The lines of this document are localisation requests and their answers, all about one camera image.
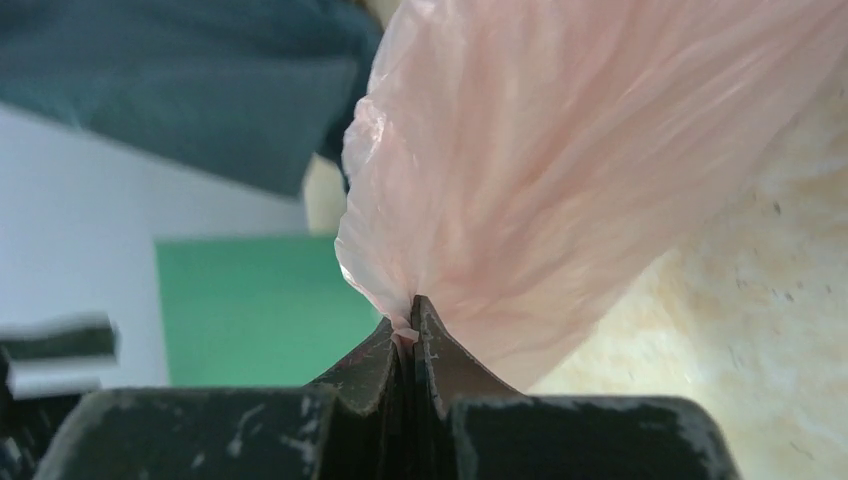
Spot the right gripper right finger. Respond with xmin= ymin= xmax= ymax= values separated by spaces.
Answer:
xmin=410 ymin=296 xmax=740 ymax=479

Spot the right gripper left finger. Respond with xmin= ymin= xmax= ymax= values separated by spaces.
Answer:
xmin=35 ymin=321 xmax=397 ymax=479

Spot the pink plastic trash bag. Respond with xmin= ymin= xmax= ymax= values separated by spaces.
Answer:
xmin=335 ymin=1 xmax=847 ymax=390

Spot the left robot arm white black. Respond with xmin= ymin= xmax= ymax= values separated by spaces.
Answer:
xmin=1 ymin=312 xmax=118 ymax=480

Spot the dark teal hanging cloth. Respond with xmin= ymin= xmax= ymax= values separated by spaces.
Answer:
xmin=1 ymin=0 xmax=382 ymax=197

